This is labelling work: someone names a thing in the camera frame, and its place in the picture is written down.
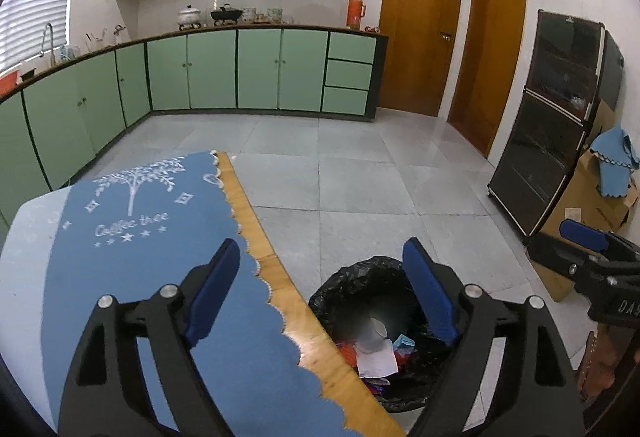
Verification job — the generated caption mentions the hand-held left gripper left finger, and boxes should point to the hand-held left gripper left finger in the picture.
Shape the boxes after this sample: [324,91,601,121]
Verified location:
[57,238,242,437]

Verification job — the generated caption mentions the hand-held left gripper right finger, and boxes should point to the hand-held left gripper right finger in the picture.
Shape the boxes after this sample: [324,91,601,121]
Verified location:
[402,238,586,437]

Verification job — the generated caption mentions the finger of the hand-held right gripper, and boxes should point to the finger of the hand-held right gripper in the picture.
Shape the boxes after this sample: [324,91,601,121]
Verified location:
[529,233,603,292]
[559,219,640,264]

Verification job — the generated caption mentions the trash bin with black bag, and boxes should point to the trash bin with black bag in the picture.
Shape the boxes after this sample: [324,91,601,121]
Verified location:
[307,256,453,414]

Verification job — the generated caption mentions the large brown cardboard box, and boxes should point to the large brown cardboard box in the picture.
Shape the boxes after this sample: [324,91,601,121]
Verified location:
[530,97,640,303]

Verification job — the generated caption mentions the white paper cup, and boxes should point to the white paper cup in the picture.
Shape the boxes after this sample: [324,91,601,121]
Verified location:
[356,317,390,353]

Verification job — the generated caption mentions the blue printed tablecloth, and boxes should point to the blue printed tablecloth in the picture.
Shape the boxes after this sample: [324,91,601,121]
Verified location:
[42,151,361,437]

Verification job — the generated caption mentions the blue scalloped cloth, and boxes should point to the blue scalloped cloth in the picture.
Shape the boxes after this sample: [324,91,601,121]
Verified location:
[589,127,640,198]

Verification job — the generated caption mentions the white paper sheet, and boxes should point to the white paper sheet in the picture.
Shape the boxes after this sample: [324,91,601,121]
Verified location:
[357,349,399,379]

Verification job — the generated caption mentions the black glass cabinet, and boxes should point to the black glass cabinet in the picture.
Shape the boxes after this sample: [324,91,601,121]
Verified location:
[486,9,626,245]

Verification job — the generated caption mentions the pale blue table cover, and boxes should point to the pale blue table cover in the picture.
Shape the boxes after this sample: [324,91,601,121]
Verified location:
[0,189,68,433]

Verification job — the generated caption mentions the narrow brown wooden door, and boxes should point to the narrow brown wooden door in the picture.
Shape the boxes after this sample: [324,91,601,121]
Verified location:
[446,0,528,160]

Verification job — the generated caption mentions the green kitchen base cabinets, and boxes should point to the green kitchen base cabinets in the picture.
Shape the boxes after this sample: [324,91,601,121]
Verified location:
[0,26,390,238]

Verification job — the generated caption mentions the wide brown wooden door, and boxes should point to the wide brown wooden door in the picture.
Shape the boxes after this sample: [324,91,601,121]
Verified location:
[377,0,466,118]

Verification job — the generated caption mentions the black wok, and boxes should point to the black wok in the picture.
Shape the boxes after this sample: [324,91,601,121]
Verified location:
[210,4,244,25]

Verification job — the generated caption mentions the red thermos flask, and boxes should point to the red thermos flask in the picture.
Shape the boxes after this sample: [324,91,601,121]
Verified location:
[346,0,367,29]

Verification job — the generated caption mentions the metal sink faucet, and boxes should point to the metal sink faucet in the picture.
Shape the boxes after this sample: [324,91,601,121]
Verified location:
[40,23,57,68]

